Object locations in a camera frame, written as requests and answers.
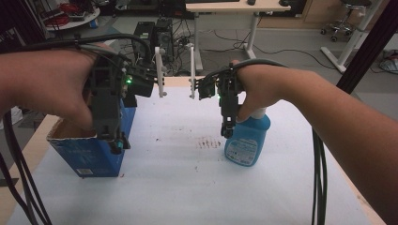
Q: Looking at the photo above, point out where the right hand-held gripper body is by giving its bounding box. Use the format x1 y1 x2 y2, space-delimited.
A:
195 63 245 140

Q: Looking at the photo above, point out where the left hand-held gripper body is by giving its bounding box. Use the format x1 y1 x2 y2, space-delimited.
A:
88 55 158 156

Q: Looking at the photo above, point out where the blue spray bottle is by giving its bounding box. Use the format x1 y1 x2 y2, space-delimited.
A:
223 107 272 168

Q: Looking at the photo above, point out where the blue cardboard box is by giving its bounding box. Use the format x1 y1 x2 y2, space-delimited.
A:
46 97 137 179

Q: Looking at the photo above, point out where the person's right hand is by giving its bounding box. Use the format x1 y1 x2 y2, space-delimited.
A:
232 59 302 124

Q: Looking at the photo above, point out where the person's left hand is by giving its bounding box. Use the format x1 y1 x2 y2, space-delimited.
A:
15 42 117 132

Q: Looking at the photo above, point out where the black computer tower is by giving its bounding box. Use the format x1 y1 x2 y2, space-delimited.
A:
132 18 175 65

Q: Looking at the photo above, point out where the white standing desk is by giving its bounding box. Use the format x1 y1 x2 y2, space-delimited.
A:
185 0 292 71

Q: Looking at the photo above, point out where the round white table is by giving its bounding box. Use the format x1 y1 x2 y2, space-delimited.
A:
42 3 101 32

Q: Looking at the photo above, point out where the white table mat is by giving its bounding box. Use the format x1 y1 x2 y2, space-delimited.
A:
6 85 374 225

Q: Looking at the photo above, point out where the office stool with castors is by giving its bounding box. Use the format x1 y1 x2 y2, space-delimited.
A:
320 0 374 43

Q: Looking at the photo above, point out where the pale crumpled cloth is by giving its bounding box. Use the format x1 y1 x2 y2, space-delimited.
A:
378 50 398 75

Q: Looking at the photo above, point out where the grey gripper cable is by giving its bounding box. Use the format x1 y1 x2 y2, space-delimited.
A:
203 58 289 83
77 43 133 64

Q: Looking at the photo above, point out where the thick black gripper cable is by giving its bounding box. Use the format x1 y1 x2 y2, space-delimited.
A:
0 32 154 68

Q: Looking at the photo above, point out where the black floor cable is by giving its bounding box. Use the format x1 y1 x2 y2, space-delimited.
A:
200 29 337 71

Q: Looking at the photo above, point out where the black hanging cable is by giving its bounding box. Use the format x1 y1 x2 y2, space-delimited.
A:
318 137 329 225
0 152 36 225
311 127 321 225
2 111 53 225

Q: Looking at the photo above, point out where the white desk leg frame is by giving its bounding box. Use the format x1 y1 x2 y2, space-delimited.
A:
320 0 385 75

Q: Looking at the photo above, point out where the black metal stand post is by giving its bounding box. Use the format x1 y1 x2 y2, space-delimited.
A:
335 0 398 96

